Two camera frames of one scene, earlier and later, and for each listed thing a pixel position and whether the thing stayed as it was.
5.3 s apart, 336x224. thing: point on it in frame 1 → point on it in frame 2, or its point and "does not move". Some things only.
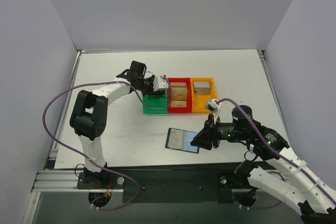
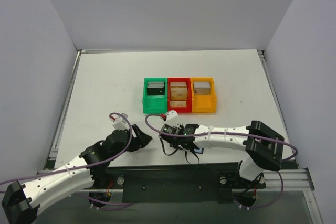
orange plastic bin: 199,101 does not move
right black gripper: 211,135 → 170,138
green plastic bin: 156,101 does not move
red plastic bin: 174,109 does not move
